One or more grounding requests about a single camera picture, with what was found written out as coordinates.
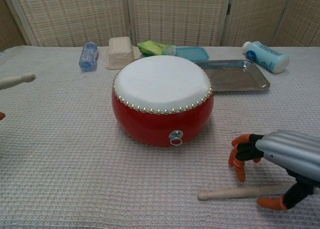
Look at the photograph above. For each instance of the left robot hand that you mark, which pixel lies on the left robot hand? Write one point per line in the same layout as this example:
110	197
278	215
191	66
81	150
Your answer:
1	116

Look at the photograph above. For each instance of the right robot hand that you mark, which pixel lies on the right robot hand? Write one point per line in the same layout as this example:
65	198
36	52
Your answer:
287	149

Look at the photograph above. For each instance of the wooden drumstick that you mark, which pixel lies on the wooden drumstick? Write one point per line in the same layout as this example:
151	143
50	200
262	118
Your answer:
225	193
15	81

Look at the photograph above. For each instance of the stainless steel tray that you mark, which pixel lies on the stainless steel tray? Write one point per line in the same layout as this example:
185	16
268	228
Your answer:
235	76

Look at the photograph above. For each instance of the red drum with white skin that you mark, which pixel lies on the red drum with white skin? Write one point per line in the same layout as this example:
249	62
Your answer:
162	119

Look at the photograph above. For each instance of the beige woven tablecloth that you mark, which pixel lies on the beige woven tablecloth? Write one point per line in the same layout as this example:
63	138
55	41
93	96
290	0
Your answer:
75	139

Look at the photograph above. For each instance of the white and blue bottle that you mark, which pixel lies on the white and blue bottle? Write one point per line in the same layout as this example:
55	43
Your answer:
267	57

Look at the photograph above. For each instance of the clear plastic water bottle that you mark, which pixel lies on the clear plastic water bottle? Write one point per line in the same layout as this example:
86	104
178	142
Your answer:
88	56

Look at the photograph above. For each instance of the teal plastic container lid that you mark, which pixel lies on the teal plastic container lid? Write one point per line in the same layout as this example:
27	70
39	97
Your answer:
192	53

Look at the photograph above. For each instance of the beige takeaway box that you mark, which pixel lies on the beige takeaway box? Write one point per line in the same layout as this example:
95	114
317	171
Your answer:
120	51

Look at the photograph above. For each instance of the green wet wipes pack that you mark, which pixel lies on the green wet wipes pack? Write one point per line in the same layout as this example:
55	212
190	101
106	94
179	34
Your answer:
152	47

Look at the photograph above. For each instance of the woven folding screen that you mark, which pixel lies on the woven folding screen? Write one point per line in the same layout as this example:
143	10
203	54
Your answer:
175	14

